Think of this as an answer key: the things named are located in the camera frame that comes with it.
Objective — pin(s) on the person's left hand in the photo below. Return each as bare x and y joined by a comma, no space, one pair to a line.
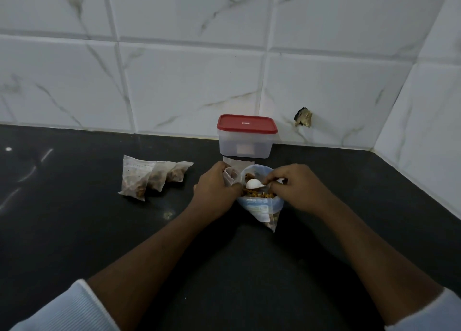
212,192

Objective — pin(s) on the person's right hand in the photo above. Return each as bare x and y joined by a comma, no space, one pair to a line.
299,188

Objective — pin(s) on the person's right thumb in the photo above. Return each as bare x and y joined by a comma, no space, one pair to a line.
276,191

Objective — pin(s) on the person's left thumb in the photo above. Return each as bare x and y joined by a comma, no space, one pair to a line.
236,189

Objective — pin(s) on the white plastic spoon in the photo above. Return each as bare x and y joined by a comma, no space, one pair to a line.
254,183

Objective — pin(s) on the clear plastic snack bag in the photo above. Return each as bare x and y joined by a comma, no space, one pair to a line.
260,210

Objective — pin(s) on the person's left forearm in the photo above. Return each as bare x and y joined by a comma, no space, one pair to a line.
155,262

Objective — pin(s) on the person's right forearm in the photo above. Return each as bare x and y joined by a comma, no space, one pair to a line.
371,258

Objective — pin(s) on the brown snack mix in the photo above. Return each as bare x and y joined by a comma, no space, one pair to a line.
257,194

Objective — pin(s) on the clear plastic container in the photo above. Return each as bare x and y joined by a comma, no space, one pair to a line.
245,145

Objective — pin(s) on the filled clear snack pouch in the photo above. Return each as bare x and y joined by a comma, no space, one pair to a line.
132,177
157,177
178,172

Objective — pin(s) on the red container lid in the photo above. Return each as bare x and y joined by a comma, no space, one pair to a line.
247,124

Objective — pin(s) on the person's white right sleeve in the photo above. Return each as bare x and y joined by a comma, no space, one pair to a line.
430,312

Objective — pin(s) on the person's white sleeve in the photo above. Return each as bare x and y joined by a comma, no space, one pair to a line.
430,312
68,311

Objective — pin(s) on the person's white left sleeve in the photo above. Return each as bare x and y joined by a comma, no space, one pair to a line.
68,311

